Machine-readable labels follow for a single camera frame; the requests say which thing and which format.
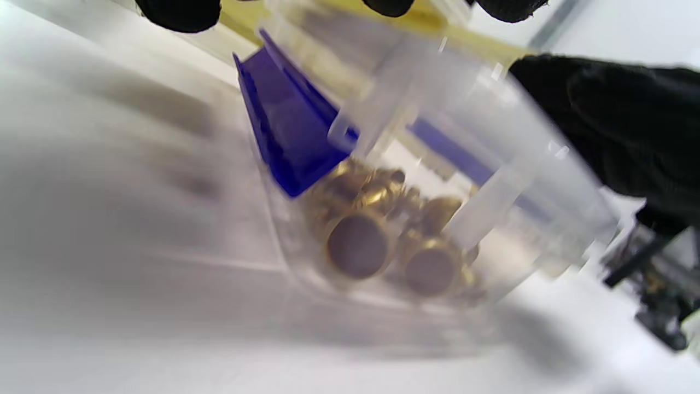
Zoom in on person's right hand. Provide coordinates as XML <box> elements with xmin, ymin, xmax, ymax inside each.
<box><xmin>509</xmin><ymin>54</ymin><xmax>700</xmax><ymax>237</ymax></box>

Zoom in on person's left hand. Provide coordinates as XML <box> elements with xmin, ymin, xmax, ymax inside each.
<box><xmin>136</xmin><ymin>0</ymin><xmax>549</xmax><ymax>33</ymax></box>

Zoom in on clear plastic box blue clips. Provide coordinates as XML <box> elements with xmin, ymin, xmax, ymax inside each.
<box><xmin>232</xmin><ymin>0</ymin><xmax>621</xmax><ymax>354</ymax></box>

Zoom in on pile of gold chess pieces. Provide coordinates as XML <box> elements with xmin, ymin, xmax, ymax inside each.
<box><xmin>304</xmin><ymin>158</ymin><xmax>485</xmax><ymax>302</ymax></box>

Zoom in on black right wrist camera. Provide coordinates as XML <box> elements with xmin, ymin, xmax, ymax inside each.
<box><xmin>600</xmin><ymin>222</ymin><xmax>700</xmax><ymax>352</ymax></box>

